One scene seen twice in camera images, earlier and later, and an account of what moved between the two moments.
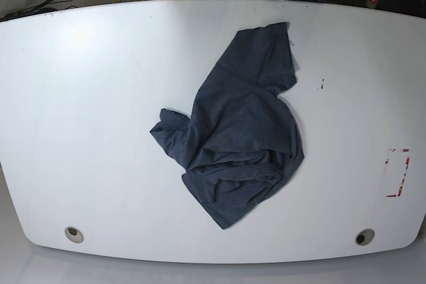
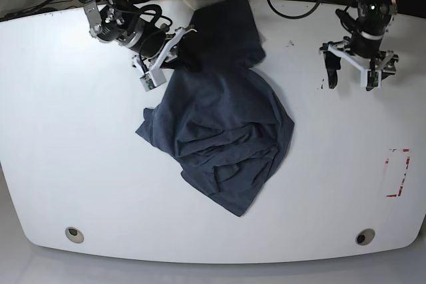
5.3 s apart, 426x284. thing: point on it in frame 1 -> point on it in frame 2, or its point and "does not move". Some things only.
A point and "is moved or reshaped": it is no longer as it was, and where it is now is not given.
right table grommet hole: [365, 237] does not move
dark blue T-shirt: [241, 142] is moved or reshaped
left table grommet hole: [74, 234] does not move
